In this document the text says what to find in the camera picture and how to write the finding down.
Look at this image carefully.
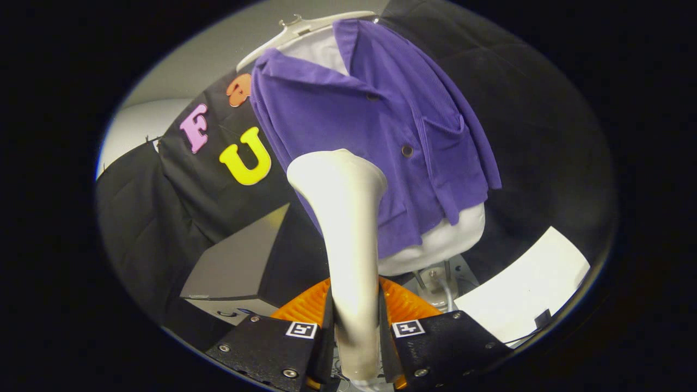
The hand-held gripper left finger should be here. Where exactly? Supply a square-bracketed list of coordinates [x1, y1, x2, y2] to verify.
[204, 278, 334, 392]

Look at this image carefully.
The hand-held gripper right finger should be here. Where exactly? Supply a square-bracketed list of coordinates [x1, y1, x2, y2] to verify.
[378, 277, 515, 392]

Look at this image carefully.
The white garment steamer head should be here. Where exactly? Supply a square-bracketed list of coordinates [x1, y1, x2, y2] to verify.
[286, 149, 388, 382]

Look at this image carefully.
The purple jacket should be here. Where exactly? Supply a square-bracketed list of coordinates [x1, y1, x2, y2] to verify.
[250, 19, 503, 260]

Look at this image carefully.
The steamer stand base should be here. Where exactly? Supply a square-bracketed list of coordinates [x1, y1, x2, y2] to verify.
[411, 259, 480, 312]

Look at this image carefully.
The white clothes hanger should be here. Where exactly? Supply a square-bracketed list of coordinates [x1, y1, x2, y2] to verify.
[236, 11, 376, 72]

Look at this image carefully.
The grey cabinet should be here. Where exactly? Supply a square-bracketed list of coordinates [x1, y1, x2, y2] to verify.
[180, 203, 292, 327]

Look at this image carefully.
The white flat sheet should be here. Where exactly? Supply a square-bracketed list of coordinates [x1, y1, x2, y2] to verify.
[454, 226, 591, 345]

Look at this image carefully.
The white padded ironing form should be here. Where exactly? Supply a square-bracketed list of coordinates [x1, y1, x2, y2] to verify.
[280, 26, 487, 277]

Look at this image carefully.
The black backdrop cloth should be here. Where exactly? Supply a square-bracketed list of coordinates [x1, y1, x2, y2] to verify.
[95, 0, 619, 352]

